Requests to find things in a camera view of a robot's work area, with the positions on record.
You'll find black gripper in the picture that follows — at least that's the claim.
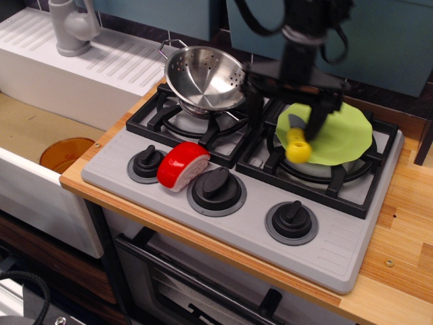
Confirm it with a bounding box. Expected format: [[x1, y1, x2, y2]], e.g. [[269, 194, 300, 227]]
[[244, 39, 346, 139]]

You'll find yellow handled toy knife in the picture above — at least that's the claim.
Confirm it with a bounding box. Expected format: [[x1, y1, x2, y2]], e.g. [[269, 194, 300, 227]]
[[286, 114, 312, 164]]

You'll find red white cheese wedge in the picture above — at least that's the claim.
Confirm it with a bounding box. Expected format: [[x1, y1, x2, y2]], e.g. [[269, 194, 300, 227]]
[[157, 142, 210, 192]]

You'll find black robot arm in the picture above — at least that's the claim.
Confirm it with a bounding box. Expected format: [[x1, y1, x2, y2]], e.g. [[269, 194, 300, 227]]
[[235, 1, 354, 140]]

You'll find green plastic plate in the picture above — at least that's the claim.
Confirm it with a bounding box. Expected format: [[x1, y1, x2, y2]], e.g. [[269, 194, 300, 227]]
[[275, 100, 374, 167]]

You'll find black left burner grate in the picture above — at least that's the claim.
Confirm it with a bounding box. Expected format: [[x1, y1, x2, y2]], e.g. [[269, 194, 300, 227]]
[[126, 83, 258, 169]]

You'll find black burner grate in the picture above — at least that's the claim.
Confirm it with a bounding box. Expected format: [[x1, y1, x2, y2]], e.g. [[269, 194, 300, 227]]
[[236, 100, 404, 219], [126, 83, 258, 169]]

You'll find steel colander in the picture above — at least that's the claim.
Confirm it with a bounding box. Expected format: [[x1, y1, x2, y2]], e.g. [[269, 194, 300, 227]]
[[158, 39, 248, 121]]

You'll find black right burner grate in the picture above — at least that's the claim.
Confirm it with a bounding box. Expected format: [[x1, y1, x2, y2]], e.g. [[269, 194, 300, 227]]
[[236, 100, 404, 219]]

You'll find black middle stove knob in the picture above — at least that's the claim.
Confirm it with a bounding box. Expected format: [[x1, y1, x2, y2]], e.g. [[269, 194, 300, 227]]
[[187, 167, 247, 217]]

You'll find black stove knob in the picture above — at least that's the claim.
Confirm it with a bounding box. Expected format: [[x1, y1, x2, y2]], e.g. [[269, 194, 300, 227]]
[[187, 167, 247, 217], [127, 145, 166, 184], [265, 200, 319, 246]]

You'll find black right stove knob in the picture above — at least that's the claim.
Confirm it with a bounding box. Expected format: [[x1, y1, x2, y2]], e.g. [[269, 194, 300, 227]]
[[265, 200, 319, 246]]

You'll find grey toy stove top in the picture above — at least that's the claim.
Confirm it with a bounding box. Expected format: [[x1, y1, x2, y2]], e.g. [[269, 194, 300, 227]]
[[80, 76, 406, 295]]

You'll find black left stove knob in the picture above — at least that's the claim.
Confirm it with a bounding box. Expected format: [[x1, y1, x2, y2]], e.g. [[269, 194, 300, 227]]
[[127, 145, 166, 184]]

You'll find toy oven door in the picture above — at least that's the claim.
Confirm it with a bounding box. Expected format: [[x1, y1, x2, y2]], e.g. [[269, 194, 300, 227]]
[[114, 227, 281, 324]]

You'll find grey toy faucet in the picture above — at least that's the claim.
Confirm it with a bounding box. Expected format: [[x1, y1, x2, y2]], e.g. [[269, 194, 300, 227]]
[[48, 0, 101, 57]]

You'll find orange plastic bowl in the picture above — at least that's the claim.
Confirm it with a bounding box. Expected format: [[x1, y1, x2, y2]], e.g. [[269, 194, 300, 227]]
[[39, 137, 95, 174]]

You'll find white toy sink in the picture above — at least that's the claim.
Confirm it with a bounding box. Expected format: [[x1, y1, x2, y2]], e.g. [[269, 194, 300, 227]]
[[1, 8, 164, 258]]

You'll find black braided cable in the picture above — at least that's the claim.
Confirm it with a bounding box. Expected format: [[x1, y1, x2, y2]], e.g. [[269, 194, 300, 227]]
[[0, 270, 51, 325]]

